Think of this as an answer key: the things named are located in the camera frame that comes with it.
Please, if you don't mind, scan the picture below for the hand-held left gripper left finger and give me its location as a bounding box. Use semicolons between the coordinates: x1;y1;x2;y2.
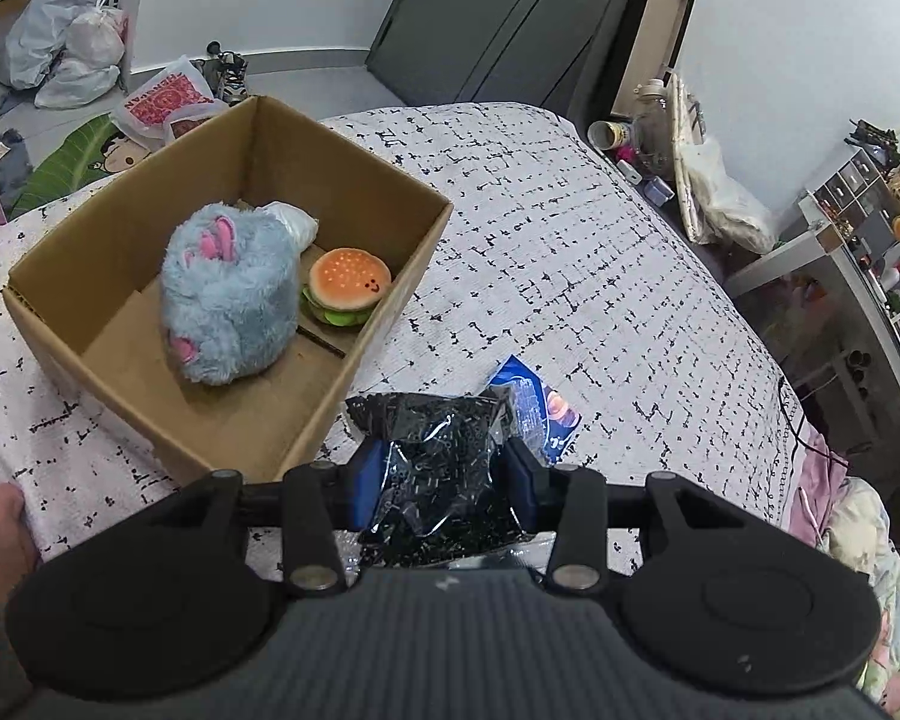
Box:
127;439;385;599

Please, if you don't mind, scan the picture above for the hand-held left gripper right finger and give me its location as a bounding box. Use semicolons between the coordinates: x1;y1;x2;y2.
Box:
502;436;770;598

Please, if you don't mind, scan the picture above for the blue snack packet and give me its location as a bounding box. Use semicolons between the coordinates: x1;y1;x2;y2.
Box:
484;355;584;466

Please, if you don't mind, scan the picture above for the black packet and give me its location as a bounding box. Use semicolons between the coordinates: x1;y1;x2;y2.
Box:
343;392;557;572

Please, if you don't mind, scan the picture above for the brown cardboard box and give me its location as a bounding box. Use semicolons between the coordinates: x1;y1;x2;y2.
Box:
2;94;455;487

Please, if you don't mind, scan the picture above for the hamburger plush toy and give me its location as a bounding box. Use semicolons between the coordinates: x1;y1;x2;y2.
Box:
300;247;395;332

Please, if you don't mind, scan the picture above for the fluffy blue paw plush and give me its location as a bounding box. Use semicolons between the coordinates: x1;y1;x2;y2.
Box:
157;202;305;388

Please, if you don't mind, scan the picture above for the white plastic bag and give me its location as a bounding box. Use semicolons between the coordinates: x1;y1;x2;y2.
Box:
34;60;122;110
259;201;321;251
67;6;129;73

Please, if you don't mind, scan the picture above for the white black-patterned bedspread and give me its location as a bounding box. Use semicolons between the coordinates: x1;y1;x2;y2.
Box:
0;101;807;587

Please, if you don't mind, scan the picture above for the pink bed sheet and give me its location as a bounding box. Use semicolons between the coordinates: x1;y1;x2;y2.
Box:
787;426;850;542

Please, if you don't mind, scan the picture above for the white desk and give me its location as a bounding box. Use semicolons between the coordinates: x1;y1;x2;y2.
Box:
724;187;900;470

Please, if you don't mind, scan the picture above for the cream tote bag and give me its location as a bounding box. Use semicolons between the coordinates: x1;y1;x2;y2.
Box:
667;71;779;253

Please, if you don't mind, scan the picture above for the paper cup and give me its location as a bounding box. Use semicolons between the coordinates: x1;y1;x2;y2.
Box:
589;118;635;155

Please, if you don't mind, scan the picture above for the person's bare knee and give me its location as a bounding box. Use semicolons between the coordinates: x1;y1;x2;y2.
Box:
0;484;40;605

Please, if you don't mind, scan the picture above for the floral quilt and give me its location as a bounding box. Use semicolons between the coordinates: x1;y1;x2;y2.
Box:
825;476;900;715

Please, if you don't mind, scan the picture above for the glass jar with lid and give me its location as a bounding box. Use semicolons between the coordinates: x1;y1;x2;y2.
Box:
630;79;680;182

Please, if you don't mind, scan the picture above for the red printed plastic bag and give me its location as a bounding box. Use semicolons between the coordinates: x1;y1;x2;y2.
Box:
112;56;230;148

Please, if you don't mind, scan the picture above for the pair of grey shoes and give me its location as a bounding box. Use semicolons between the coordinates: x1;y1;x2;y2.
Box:
206;41;251;103

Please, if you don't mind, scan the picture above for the green leaf cartoon mat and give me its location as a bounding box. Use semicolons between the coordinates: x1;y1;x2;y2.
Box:
7;112;152;220

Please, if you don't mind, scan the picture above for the small drawer organizer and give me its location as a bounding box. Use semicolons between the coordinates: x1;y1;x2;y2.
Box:
821;146;891;215

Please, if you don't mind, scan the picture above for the dark grey wardrobe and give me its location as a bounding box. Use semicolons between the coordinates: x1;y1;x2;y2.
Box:
365;0;668;128

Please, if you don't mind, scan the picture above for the wooden framed board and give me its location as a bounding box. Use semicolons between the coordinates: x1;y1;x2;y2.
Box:
585;0;698;125

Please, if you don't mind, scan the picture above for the tied white plastic bag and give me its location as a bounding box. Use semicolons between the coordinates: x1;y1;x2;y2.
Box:
67;6;129;73
34;60;122;110

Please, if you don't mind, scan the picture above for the large grey plastic bag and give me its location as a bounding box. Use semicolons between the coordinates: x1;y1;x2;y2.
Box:
0;0;110;91

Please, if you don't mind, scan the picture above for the black cable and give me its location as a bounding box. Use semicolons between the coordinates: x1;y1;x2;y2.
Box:
776;373;872;467

